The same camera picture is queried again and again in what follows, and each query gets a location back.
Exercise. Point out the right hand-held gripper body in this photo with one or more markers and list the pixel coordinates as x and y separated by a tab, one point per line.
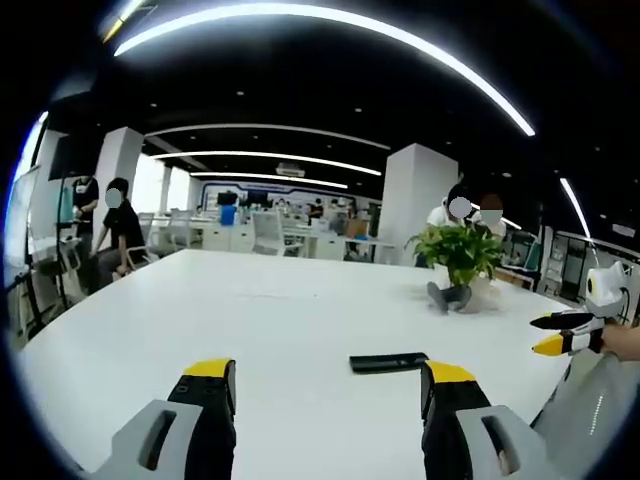
606	292

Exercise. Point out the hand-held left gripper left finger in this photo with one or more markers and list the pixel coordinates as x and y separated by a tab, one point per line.
200	415

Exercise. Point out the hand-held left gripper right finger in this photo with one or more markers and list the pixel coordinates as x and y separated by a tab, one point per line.
465	420

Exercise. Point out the black remote control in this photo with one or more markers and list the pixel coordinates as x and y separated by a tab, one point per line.
387	362

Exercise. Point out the person's right hand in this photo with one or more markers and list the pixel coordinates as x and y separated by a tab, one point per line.
622	342

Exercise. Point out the dark grey object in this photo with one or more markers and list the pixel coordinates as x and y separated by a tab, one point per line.
447	296

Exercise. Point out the green potted plant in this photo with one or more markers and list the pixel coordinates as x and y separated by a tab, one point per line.
462	255

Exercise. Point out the white mesh office chair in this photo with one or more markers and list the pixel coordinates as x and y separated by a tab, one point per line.
267	232

